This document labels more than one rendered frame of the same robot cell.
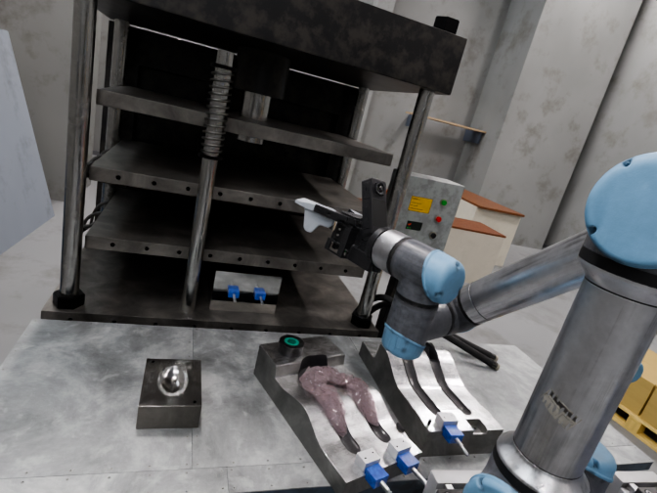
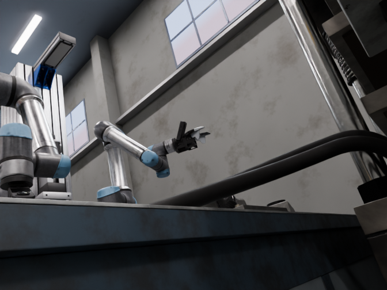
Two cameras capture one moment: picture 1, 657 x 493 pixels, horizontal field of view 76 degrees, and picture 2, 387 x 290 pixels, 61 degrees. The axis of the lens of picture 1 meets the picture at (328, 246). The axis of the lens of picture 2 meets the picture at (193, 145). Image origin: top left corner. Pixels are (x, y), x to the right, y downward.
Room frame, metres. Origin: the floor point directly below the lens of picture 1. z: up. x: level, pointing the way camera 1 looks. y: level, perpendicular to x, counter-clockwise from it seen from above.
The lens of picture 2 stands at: (2.14, -0.97, 0.71)
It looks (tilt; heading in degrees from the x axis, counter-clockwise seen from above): 23 degrees up; 144
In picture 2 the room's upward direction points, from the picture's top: 15 degrees counter-clockwise
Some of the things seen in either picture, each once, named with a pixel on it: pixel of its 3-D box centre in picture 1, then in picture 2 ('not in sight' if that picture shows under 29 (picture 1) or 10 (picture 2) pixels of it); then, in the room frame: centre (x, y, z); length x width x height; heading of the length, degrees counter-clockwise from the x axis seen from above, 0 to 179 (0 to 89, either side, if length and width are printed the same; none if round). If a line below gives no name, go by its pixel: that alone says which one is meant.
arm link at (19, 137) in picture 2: not in sight; (15, 146); (1.27, -0.91, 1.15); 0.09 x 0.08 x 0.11; 15
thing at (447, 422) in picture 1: (454, 436); not in sight; (0.99, -0.46, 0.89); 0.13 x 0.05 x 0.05; 21
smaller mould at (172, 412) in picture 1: (171, 391); not in sight; (0.96, 0.32, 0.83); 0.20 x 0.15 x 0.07; 21
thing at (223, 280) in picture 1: (240, 269); not in sight; (1.82, 0.37, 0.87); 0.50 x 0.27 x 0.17; 21
